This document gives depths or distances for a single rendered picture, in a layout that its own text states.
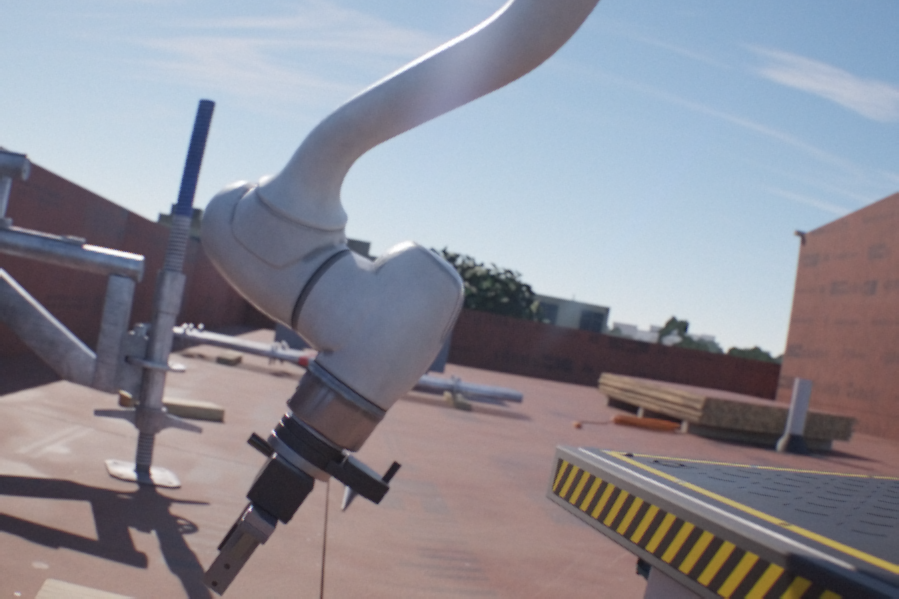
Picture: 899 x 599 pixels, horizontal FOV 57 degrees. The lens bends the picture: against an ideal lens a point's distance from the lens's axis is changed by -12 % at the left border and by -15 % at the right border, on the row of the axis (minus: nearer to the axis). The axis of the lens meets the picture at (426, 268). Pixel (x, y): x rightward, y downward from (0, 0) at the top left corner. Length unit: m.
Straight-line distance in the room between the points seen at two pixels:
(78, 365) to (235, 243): 0.95
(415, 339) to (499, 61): 0.27
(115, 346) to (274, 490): 0.99
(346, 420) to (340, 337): 0.08
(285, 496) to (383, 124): 0.36
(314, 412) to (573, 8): 0.45
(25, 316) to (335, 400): 1.10
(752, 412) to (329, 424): 5.16
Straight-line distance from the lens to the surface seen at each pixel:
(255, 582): 1.32
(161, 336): 1.81
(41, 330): 1.88
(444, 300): 0.90
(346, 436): 0.90
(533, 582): 1.60
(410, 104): 0.87
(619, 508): 0.69
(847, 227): 11.55
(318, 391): 0.90
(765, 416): 6.01
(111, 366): 1.84
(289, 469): 0.88
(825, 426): 6.26
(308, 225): 0.92
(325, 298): 0.91
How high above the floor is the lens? 0.41
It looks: 3 degrees up
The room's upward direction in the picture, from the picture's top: 10 degrees clockwise
